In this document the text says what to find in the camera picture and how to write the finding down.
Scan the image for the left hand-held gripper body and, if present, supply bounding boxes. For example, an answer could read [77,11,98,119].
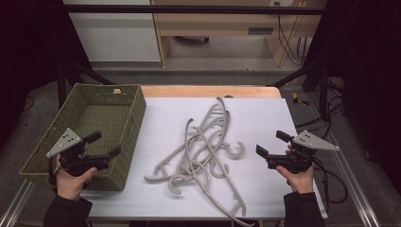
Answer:
[45,127,112,177]

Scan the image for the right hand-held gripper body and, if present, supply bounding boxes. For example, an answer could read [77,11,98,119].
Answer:
[266,130,340,174]

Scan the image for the olive green woven basket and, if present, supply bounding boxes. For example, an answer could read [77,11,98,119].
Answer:
[18,82,148,192]

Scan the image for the grey plastic clothes hanger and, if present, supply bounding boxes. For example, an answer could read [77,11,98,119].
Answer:
[143,110,231,183]
[166,117,255,227]
[171,96,246,190]

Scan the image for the person's right hand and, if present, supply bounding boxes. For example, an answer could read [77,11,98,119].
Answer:
[275,166,316,194]

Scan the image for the person's left hand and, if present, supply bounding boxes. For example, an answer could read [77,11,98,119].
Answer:
[56,157,98,202]

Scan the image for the white table sheet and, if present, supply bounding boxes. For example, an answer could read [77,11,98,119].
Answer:
[79,96,329,220]

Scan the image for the yellow and black tool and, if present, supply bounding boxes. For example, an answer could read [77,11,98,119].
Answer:
[291,92,310,107]

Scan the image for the black metal stand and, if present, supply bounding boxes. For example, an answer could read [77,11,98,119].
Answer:
[56,60,115,108]
[270,60,330,121]

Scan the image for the white cabinet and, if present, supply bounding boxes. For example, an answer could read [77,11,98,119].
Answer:
[62,0,162,62]

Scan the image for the light wooden desk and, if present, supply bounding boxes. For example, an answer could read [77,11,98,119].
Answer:
[150,0,327,68]

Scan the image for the black floor cables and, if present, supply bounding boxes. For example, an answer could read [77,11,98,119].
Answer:
[296,79,346,140]

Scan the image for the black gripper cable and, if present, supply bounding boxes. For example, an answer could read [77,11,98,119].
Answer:
[311,157,349,227]

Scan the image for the aluminium rail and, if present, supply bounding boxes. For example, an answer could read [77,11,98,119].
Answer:
[306,94,381,227]
[0,179,36,227]

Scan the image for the black hanging cables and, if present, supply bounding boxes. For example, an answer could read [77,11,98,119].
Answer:
[276,2,306,66]

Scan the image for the black horizontal frame bar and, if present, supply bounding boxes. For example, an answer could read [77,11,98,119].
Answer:
[62,4,327,16]

